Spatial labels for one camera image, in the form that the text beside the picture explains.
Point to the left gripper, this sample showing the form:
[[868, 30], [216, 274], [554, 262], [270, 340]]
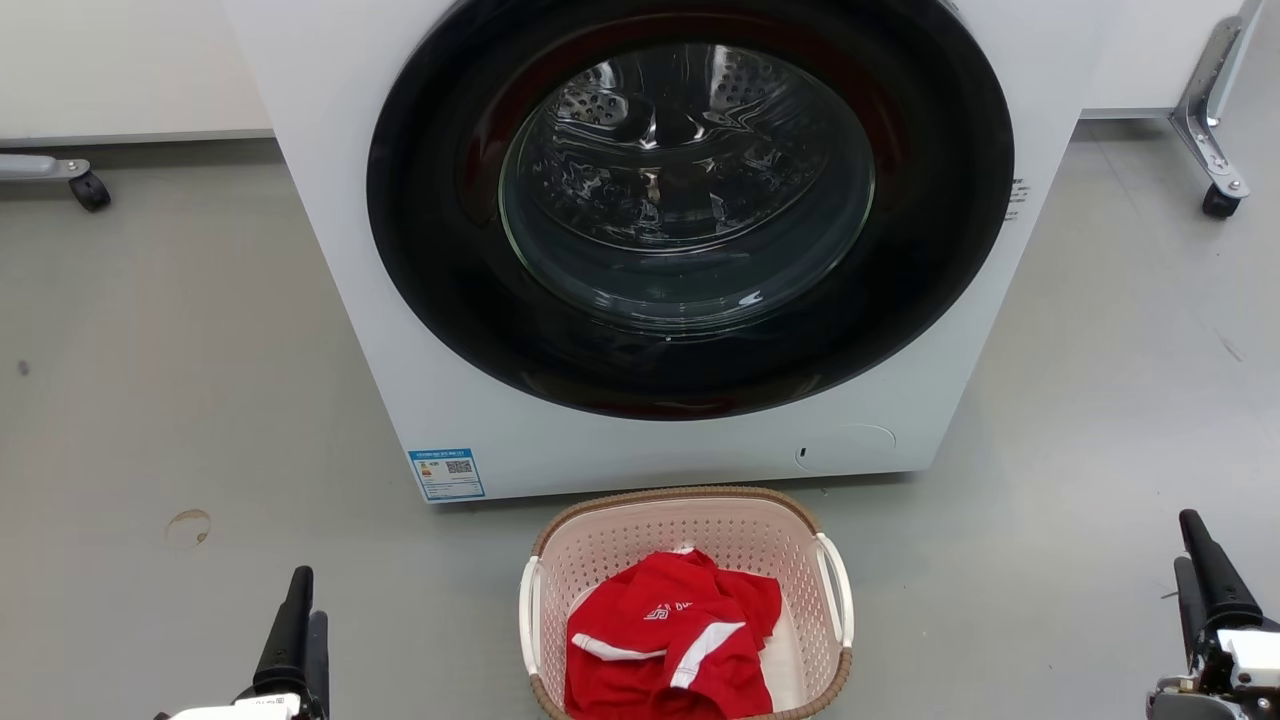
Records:
[[250, 708]]

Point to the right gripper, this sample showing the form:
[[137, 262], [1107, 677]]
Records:
[[1245, 665]]

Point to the cream plastic laundry basket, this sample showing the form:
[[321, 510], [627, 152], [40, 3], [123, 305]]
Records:
[[700, 520]]

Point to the blue energy label sticker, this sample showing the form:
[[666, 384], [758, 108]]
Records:
[[447, 475]]

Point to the red white-striped shirt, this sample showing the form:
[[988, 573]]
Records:
[[650, 660]]

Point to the white washing machine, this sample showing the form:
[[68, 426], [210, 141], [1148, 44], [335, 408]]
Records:
[[600, 460]]

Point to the black caster wheel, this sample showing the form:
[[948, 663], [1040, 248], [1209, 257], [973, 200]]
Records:
[[90, 192], [1220, 203]]

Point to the black round washer door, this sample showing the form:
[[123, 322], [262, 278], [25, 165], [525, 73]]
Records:
[[440, 250]]

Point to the grey metal frame leg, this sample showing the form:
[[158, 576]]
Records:
[[35, 166], [1205, 110]]

